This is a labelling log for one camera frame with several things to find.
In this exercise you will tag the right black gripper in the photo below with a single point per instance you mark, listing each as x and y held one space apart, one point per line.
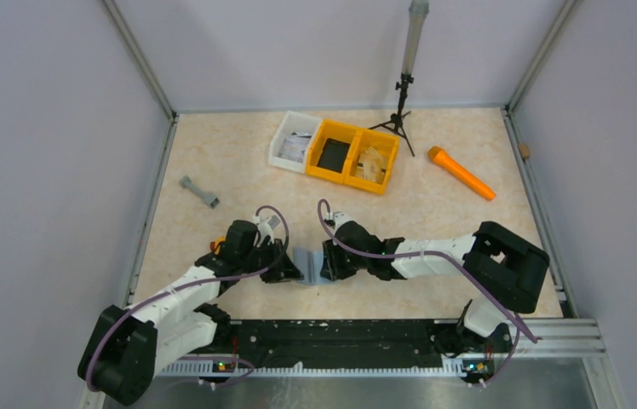
332 268

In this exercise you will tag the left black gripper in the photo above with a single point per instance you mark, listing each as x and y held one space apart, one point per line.
282 269

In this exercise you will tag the beige card holder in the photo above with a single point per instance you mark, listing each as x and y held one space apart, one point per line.
309 263

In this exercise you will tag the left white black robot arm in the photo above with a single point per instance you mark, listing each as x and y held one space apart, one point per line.
129 346

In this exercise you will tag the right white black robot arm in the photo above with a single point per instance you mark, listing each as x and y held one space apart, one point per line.
507 270

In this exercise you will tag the yellow red toy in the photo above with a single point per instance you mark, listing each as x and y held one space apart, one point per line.
215 246

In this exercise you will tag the beige parts in bin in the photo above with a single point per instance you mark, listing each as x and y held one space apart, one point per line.
371 166

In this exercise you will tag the black pad in bin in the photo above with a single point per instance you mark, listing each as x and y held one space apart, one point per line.
333 155

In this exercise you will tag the white plastic bin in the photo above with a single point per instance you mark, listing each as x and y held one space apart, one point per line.
292 122

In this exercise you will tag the papers in white bin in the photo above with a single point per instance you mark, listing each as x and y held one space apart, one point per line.
294 147

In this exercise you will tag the yellow bin with black pad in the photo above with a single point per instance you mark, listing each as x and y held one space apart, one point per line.
336 130

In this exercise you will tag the grey dumbbell-shaped part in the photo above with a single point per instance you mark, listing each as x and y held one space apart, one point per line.
209 199

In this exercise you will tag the yellow bin with beige parts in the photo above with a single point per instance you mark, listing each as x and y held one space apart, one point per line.
387 145

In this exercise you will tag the orange flashlight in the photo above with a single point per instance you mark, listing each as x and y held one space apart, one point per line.
442 159

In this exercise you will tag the black tripod with grey pole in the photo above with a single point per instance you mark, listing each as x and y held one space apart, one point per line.
418 12

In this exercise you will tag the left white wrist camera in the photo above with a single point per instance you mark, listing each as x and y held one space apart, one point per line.
266 227

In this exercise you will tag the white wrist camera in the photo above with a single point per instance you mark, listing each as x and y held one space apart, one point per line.
335 220
266 227

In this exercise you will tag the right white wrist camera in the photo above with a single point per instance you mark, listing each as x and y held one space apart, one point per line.
335 220

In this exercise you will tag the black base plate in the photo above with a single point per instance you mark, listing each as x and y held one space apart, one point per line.
352 344

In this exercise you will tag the grey slotted cable duct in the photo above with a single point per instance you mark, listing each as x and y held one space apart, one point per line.
207 368

